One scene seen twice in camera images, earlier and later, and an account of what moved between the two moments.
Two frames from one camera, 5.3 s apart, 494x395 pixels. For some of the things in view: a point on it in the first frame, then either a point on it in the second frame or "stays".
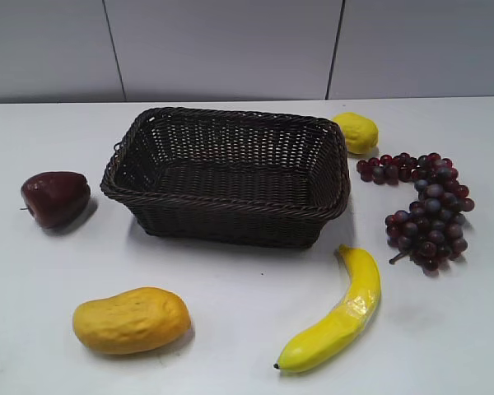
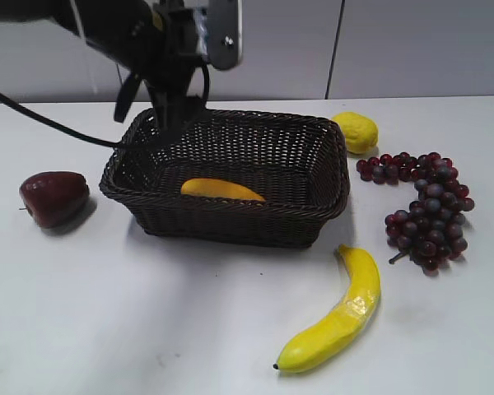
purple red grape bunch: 431,231 stays
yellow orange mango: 132,321 → 216,188
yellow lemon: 361,132 stays
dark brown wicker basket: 230,177 stays
